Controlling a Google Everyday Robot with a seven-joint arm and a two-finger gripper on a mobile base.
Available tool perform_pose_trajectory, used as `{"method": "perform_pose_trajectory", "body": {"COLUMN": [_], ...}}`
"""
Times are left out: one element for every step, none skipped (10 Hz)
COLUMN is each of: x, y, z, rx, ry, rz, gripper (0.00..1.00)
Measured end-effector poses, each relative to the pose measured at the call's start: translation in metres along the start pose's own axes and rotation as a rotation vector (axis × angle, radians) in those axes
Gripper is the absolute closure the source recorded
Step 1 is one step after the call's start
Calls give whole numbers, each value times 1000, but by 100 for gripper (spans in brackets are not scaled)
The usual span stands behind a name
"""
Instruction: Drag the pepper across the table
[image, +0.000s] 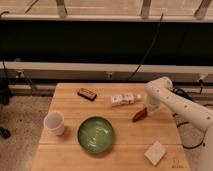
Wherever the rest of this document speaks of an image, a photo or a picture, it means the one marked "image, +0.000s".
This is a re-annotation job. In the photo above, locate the dark red eraser block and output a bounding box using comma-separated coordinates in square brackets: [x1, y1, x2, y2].
[77, 88, 97, 101]

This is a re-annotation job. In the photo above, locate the white sponge block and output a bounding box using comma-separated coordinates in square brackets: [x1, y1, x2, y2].
[144, 141, 167, 166]

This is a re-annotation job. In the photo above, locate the green bowl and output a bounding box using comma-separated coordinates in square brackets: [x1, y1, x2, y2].
[77, 116, 115, 154]

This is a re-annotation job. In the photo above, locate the black object on floor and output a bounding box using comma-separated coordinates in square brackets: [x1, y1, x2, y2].
[0, 127, 11, 139]

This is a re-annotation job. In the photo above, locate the white plastic bottle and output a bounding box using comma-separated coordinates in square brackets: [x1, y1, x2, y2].
[110, 93, 142, 107]

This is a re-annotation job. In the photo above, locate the black floor cable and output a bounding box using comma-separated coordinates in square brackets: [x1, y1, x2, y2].
[171, 87, 213, 150]

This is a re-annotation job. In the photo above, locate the wall power outlet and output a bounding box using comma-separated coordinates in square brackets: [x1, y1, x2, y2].
[106, 72, 114, 80]

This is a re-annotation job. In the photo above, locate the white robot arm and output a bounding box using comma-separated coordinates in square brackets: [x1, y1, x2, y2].
[145, 77, 213, 171]

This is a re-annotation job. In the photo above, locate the black power cable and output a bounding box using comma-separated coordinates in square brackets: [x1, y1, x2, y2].
[126, 13, 165, 82]

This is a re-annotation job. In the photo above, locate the white plastic cup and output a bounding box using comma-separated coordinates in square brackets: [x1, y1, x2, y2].
[44, 111, 65, 136]

